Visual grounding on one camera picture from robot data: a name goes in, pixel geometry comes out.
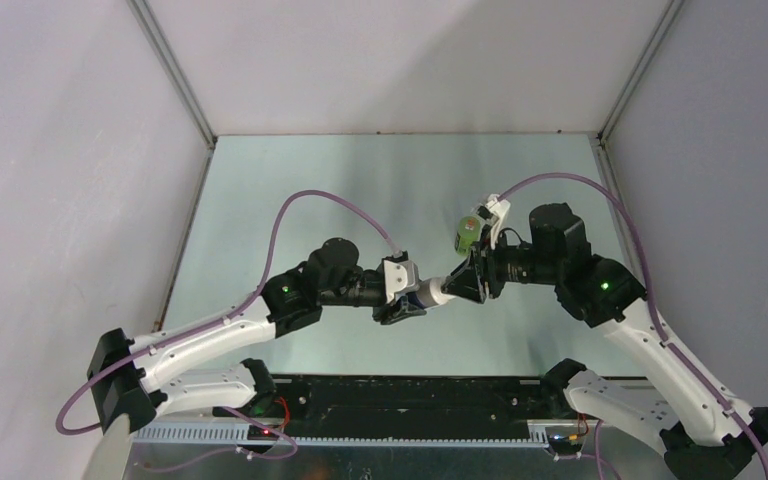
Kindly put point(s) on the left controller board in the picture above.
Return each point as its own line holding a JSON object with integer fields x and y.
{"x": 259, "y": 434}

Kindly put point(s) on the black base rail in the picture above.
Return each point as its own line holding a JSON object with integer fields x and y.
{"x": 411, "y": 407}

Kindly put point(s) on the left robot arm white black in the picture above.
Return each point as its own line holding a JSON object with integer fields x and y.
{"x": 152, "y": 375}

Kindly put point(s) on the aluminium frame post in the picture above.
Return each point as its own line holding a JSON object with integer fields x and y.
{"x": 157, "y": 39}
{"x": 651, "y": 48}

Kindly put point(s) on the right aluminium frame post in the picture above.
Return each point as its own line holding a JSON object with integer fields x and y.
{"x": 651, "y": 48}

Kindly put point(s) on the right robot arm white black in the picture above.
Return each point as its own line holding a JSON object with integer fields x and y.
{"x": 698, "y": 426}

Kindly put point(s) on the right controller board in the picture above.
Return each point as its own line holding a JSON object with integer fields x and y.
{"x": 566, "y": 445}

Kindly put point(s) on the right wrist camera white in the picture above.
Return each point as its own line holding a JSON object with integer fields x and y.
{"x": 494, "y": 211}

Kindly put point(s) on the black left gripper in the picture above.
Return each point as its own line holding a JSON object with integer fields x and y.
{"x": 401, "y": 309}

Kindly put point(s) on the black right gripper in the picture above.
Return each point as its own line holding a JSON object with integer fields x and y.
{"x": 465, "y": 281}

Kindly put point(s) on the grey slotted cable duct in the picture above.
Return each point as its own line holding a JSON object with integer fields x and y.
{"x": 238, "y": 434}

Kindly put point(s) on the controller board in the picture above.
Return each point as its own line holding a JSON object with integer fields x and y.
{"x": 259, "y": 434}
{"x": 566, "y": 445}

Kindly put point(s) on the left aluminium frame post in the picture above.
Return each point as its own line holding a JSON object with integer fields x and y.
{"x": 157, "y": 39}

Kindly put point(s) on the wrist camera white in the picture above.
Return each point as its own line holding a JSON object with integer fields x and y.
{"x": 401, "y": 276}
{"x": 494, "y": 211}

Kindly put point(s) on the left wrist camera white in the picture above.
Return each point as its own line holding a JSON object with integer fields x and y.
{"x": 401, "y": 276}

